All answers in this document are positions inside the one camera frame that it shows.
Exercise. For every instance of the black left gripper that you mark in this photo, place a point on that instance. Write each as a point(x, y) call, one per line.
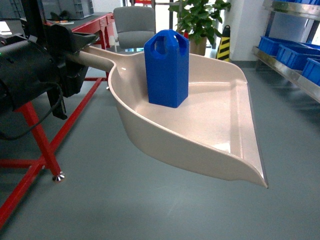
point(60, 41)

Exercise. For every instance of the blue plastic part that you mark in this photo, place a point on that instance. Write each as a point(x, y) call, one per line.
point(166, 57)

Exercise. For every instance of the beige plastic dustpan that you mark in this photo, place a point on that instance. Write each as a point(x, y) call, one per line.
point(211, 133)

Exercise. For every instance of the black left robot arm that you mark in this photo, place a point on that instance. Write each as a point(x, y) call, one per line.
point(40, 62)

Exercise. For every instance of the steel shelf rack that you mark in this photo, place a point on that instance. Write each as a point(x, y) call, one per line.
point(295, 61)

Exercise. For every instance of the grey plastic crate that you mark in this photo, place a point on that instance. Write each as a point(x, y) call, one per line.
point(77, 9)

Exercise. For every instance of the grey office chair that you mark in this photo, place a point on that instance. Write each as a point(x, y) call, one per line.
point(135, 25)

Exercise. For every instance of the green potted plant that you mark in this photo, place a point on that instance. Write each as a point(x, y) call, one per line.
point(200, 19)

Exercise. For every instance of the yellow black traffic cone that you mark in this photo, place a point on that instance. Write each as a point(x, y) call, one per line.
point(223, 52)

